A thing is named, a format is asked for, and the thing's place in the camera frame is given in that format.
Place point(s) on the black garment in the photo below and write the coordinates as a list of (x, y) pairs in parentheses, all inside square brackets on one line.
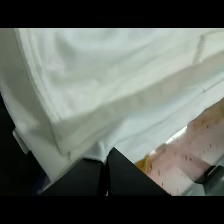
[(15, 160)]

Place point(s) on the white T-shirt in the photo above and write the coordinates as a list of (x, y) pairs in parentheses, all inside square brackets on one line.
[(110, 83)]

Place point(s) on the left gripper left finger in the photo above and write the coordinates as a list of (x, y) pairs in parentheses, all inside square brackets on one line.
[(80, 178)]

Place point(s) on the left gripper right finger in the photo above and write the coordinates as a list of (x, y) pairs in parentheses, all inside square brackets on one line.
[(131, 178)]

